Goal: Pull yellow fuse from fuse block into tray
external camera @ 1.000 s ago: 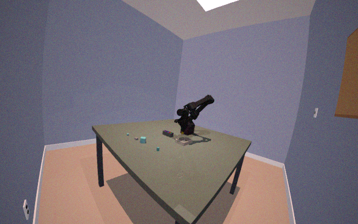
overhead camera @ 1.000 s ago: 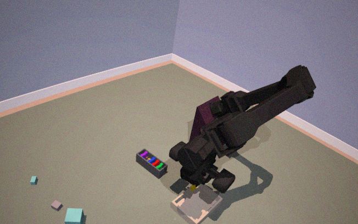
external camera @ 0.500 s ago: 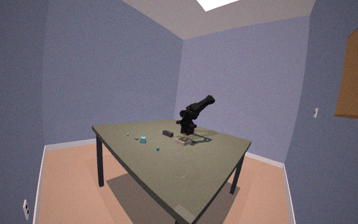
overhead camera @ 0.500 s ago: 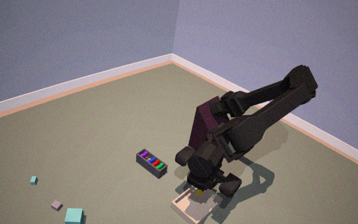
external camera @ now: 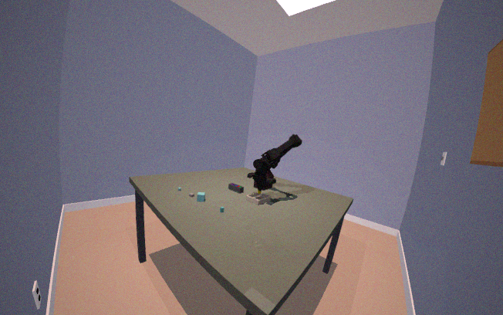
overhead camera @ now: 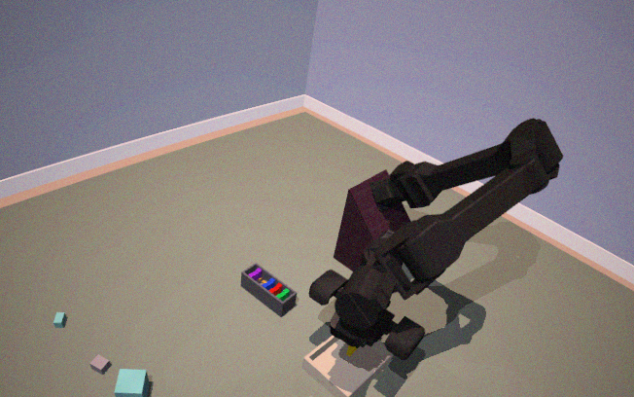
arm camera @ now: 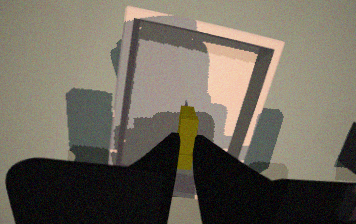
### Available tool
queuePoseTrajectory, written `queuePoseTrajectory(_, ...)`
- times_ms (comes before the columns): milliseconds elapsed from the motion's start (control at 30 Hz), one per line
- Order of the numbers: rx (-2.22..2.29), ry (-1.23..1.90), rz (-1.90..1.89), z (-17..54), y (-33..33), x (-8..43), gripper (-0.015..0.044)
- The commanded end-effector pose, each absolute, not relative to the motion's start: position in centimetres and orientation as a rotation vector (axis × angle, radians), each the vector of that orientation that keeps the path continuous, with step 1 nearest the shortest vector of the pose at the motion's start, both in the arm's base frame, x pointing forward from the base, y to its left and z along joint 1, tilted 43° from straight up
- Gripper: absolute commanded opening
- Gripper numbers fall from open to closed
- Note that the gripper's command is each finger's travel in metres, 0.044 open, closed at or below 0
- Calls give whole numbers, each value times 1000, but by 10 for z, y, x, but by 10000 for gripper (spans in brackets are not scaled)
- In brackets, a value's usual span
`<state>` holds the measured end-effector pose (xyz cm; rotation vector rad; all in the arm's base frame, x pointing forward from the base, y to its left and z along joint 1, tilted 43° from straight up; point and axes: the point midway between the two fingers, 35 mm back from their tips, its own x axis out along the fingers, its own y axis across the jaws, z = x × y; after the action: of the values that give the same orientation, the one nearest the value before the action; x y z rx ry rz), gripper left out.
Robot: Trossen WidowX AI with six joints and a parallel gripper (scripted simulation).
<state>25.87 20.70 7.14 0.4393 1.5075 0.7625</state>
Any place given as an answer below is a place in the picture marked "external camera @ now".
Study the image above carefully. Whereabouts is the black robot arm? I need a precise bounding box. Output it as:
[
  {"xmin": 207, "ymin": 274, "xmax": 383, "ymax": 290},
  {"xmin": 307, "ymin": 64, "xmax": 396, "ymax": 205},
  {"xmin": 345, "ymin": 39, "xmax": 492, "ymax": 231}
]
[{"xmin": 252, "ymin": 134, "xmax": 302, "ymax": 181}]

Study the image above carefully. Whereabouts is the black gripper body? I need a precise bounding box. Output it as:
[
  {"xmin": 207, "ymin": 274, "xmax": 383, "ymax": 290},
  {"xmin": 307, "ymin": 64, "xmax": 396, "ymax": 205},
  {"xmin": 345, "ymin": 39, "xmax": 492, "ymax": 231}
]
[{"xmin": 248, "ymin": 168, "xmax": 276, "ymax": 185}]

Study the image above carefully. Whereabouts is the light teal cube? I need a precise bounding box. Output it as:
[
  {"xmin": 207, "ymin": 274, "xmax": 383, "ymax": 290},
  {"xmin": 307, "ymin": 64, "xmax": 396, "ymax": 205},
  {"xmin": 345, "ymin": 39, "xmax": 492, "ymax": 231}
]
[{"xmin": 197, "ymin": 192, "xmax": 205, "ymax": 202}]

